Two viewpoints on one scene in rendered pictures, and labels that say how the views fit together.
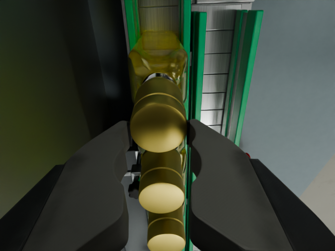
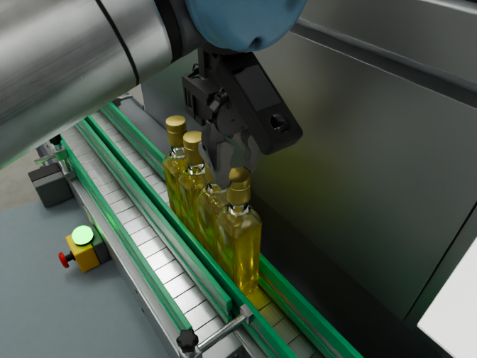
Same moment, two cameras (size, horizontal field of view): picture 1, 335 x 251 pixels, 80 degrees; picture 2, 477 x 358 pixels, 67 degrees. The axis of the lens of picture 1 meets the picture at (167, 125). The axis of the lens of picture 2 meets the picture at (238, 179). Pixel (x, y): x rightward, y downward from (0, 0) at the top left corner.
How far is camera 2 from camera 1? 40 cm
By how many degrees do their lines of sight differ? 30
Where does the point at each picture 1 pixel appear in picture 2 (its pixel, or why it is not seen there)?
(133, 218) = (164, 147)
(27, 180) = not seen: hidden behind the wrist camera
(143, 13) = (266, 300)
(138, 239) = (146, 131)
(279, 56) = not seen: outside the picture
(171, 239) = (193, 139)
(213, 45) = (196, 315)
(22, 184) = not seen: hidden behind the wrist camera
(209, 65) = (187, 299)
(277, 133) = (32, 313)
